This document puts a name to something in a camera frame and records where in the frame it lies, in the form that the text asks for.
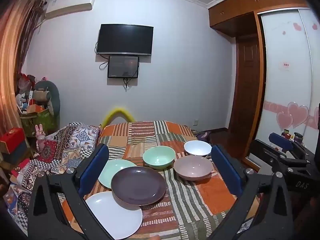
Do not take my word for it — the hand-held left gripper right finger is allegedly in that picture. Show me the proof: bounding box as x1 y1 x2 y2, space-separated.
211 144 294 240

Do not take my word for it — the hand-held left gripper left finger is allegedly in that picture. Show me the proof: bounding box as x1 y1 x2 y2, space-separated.
27 144 118 240

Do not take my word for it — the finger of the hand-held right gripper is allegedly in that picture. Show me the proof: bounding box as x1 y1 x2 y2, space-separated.
249 139 312 178
269 132 315 160

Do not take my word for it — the green plate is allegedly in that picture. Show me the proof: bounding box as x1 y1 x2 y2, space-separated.
98 159 137 190

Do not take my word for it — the pink bowl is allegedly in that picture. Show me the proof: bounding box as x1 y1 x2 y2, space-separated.
173 155 214 182

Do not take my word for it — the white bowl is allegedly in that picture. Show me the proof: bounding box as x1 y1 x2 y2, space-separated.
184 140 212 157

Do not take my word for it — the dark purple plate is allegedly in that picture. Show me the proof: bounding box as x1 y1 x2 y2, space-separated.
111 166 167 207

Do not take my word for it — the white plate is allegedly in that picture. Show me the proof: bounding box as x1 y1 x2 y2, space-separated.
85 191 143 240

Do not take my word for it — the green bowl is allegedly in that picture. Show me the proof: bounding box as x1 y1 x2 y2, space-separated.
143 145 176 170

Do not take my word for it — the patterned quilt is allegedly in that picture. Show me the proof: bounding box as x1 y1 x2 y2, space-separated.
7 122 100 230

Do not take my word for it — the striped patchwork blanket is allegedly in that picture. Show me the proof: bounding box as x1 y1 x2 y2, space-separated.
61 121 260 240

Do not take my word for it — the dark purple bag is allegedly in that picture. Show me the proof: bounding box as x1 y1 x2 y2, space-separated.
191 129 213 142

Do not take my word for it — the sliding door with heart stickers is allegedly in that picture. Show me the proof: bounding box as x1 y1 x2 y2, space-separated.
255 9 320 160

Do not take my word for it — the pink rabbit toy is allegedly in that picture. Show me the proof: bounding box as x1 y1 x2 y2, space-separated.
34 124 47 153

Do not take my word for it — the green box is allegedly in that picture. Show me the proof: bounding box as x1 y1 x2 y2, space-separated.
21 106 57 137

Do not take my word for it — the wooden door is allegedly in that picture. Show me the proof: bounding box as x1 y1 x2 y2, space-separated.
229 11 265 165

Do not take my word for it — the orange box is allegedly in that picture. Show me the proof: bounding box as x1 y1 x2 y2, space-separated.
26 99 47 115

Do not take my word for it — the dark storage box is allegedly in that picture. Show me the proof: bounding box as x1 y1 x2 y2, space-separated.
0 142 33 165

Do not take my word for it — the red box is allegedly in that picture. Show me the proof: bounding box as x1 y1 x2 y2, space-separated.
0 127 25 155

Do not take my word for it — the wooden overhead cabinet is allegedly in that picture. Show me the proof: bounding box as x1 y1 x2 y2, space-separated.
208 0 320 38

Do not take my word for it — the brown curtain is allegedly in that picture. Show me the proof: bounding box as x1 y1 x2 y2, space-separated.
0 0 47 160

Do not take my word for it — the white air conditioner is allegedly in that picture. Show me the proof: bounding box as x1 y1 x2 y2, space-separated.
44 0 97 19

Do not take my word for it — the yellow ring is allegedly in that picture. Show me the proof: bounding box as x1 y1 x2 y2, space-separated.
101 107 135 130

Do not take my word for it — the small wall monitor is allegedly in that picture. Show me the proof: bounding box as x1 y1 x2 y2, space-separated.
107 56 140 79

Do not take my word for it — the black wall television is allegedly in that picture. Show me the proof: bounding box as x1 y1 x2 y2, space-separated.
96 24 154 56

